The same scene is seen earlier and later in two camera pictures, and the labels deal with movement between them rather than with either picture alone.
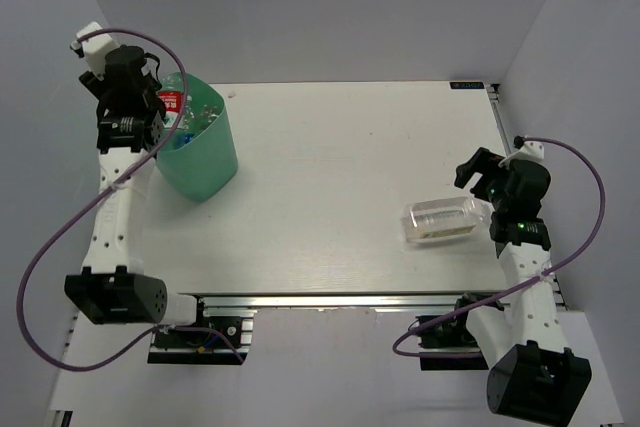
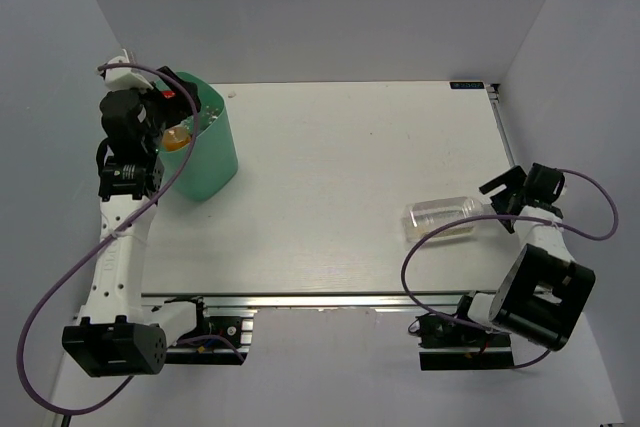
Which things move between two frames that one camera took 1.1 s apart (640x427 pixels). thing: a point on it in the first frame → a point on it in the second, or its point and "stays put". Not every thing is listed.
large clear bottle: x=439 y=219 stays put
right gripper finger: x=465 y=170 → x=514 y=179
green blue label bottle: x=206 y=113 stays put
